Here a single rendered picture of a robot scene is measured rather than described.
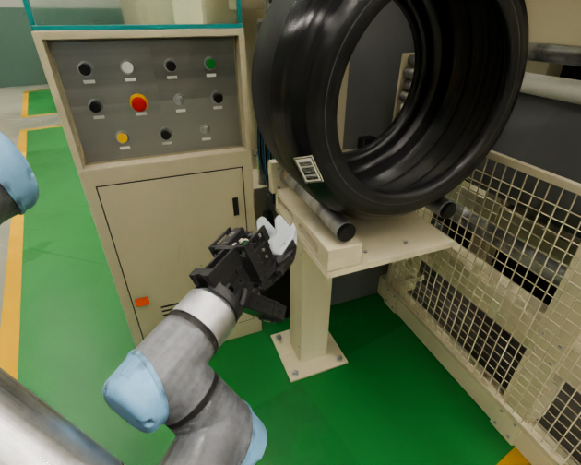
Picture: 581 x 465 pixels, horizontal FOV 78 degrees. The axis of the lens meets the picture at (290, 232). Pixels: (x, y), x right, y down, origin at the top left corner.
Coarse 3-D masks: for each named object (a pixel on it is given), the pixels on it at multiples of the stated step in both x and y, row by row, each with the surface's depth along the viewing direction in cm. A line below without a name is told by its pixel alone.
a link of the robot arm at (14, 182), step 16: (0, 144) 37; (0, 160) 36; (16, 160) 38; (0, 176) 36; (16, 176) 38; (32, 176) 40; (0, 192) 36; (16, 192) 38; (32, 192) 40; (0, 208) 37; (16, 208) 39; (0, 224) 40
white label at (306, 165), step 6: (306, 156) 65; (312, 156) 65; (300, 162) 67; (306, 162) 66; (312, 162) 66; (300, 168) 68; (306, 168) 67; (312, 168) 67; (306, 174) 68; (312, 174) 68; (318, 174) 67; (306, 180) 70; (312, 180) 69; (318, 180) 68
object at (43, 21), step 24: (24, 0) 87; (48, 0) 89; (72, 0) 91; (96, 0) 93; (120, 0) 94; (144, 0) 96; (168, 0) 98; (192, 0) 100; (216, 0) 102; (240, 0) 104; (48, 24) 92; (72, 24) 93; (96, 24) 95; (120, 24) 97; (144, 24) 99; (168, 24) 100; (192, 24) 102; (216, 24) 105; (240, 24) 107
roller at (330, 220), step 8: (288, 176) 101; (288, 184) 102; (296, 184) 97; (296, 192) 96; (304, 192) 92; (304, 200) 92; (312, 200) 88; (312, 208) 88; (320, 208) 85; (320, 216) 84; (328, 216) 81; (336, 216) 80; (328, 224) 81; (336, 224) 78; (344, 224) 77; (352, 224) 78; (336, 232) 78; (344, 232) 77; (352, 232) 78; (344, 240) 78
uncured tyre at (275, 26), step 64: (320, 0) 55; (384, 0) 55; (448, 0) 82; (512, 0) 63; (256, 64) 71; (320, 64) 57; (448, 64) 92; (512, 64) 70; (320, 128) 62; (448, 128) 94; (320, 192) 72; (384, 192) 76; (448, 192) 82
